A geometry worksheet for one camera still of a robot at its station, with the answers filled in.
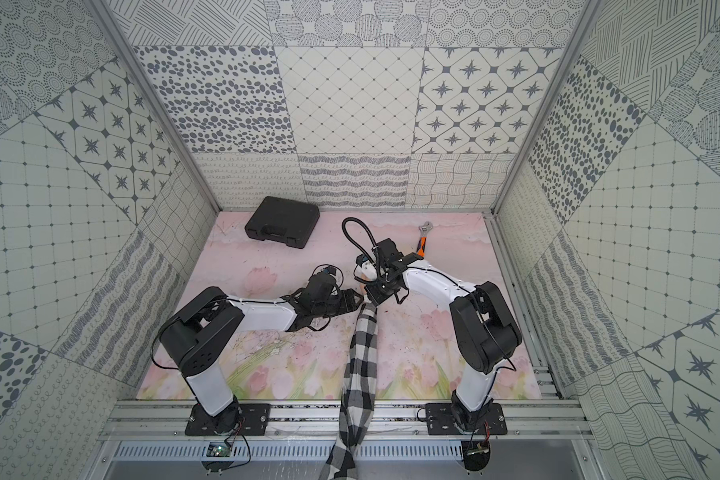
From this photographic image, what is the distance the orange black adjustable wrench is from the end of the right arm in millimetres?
318

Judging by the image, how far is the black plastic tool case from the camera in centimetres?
110

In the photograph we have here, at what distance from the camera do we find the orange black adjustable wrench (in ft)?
3.61

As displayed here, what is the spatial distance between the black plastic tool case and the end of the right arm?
1.16 feet

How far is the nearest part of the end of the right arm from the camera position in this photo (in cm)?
68

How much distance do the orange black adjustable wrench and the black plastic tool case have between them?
0.42 metres
